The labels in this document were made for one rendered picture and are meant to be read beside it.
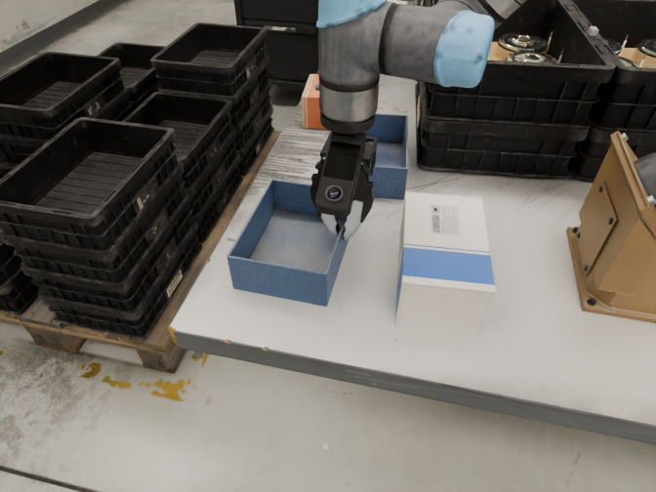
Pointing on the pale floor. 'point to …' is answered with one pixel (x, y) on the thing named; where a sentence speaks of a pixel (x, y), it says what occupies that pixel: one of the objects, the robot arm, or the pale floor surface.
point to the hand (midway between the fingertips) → (341, 235)
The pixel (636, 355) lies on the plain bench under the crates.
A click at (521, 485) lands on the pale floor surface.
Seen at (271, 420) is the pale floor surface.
